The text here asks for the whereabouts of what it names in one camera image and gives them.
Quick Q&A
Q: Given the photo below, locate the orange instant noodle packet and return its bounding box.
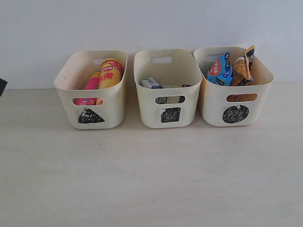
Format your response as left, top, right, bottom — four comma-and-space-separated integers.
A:
225, 45, 255, 87

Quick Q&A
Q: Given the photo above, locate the middle cream plastic bin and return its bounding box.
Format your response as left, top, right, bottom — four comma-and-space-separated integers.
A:
134, 49, 202, 129

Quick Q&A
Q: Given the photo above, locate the left cream plastic bin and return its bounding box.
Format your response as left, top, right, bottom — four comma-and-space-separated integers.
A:
54, 50, 128, 130

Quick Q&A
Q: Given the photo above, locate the yellow chips can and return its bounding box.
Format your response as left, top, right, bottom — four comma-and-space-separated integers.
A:
94, 58, 123, 105

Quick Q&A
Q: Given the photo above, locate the blue instant noodle packet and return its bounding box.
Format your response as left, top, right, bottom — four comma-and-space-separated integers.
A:
206, 52, 233, 86

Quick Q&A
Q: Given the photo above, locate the purple juice carton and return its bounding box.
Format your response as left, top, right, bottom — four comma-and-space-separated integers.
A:
178, 84, 192, 104

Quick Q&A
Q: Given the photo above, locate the blue white milk carton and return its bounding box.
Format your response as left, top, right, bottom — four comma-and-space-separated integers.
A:
141, 77, 167, 105

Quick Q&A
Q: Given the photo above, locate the right cream plastic bin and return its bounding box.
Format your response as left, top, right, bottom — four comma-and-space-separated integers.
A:
194, 46, 274, 127

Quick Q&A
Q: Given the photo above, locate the cream plastic bin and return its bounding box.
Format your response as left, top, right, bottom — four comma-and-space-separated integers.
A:
134, 49, 202, 129
54, 50, 128, 130
194, 46, 274, 127

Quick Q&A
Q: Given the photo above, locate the pink chips can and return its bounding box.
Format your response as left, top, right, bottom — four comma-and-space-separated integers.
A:
74, 72, 100, 105

